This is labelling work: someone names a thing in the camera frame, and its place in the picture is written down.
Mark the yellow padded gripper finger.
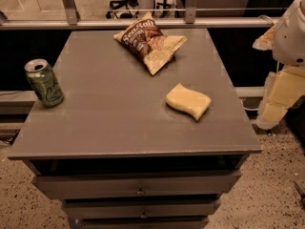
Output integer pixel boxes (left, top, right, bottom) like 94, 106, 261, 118
253, 26, 275, 51
256, 65, 305, 130

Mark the yellow sponge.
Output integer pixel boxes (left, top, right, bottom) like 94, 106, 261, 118
166, 83, 212, 121

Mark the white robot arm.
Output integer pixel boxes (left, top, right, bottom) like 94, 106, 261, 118
253, 0, 305, 130

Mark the green soda can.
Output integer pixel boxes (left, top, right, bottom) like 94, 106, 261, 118
24, 59, 64, 108

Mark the sea salt chips bag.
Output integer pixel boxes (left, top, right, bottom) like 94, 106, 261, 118
114, 12, 187, 75

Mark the black office chair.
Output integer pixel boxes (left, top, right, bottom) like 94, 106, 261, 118
106, 0, 173, 19

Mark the grey drawer cabinet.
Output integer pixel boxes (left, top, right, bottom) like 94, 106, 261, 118
10, 29, 260, 229

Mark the white cable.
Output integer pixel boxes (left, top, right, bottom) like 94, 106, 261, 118
240, 98, 260, 112

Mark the metal railing frame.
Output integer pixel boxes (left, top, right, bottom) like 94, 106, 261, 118
0, 0, 294, 30

